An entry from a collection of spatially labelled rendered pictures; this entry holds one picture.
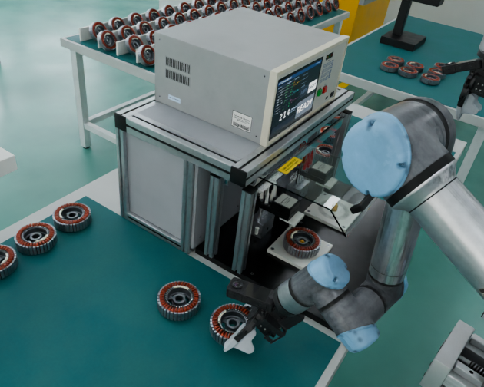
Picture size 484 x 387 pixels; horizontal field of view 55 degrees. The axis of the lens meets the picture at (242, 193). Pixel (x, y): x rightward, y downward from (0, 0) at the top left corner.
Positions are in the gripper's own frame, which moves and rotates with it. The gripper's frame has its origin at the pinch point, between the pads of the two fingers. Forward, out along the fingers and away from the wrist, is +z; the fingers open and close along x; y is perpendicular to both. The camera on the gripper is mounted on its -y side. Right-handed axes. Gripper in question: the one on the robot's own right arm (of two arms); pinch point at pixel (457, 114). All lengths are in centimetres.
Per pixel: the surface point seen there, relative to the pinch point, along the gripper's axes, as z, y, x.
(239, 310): 34, -12, -83
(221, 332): 34, -10, -91
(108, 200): 41, -76, -76
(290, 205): 23, -22, -51
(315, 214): 37, -23, -32
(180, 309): 37, -24, -91
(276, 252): 37, -20, -56
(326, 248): 37, -11, -43
